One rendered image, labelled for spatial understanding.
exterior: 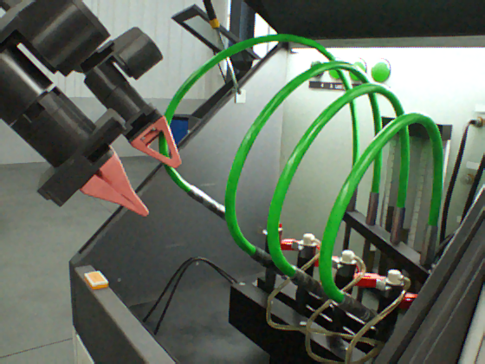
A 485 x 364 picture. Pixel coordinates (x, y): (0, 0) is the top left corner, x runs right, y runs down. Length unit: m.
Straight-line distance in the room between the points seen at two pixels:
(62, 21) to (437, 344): 0.47
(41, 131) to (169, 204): 0.60
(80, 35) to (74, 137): 0.09
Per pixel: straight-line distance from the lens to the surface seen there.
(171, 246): 1.01
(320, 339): 0.66
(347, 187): 0.45
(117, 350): 0.75
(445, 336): 0.50
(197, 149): 0.98
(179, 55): 7.90
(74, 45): 0.40
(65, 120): 0.41
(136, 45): 0.72
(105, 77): 0.70
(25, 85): 0.41
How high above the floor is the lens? 1.33
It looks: 12 degrees down
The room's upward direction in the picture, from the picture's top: 4 degrees clockwise
